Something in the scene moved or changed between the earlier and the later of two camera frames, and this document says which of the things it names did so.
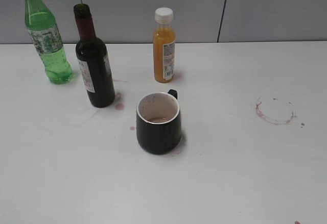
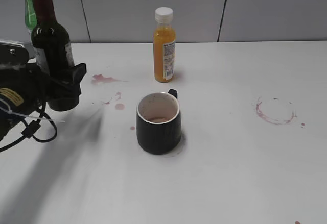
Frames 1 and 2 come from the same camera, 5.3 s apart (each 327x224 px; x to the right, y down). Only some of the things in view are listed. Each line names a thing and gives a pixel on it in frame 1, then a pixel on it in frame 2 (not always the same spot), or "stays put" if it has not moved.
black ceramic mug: [159, 122] stays put
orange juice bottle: [164, 45] stays put
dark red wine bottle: [94, 59] to [50, 42]
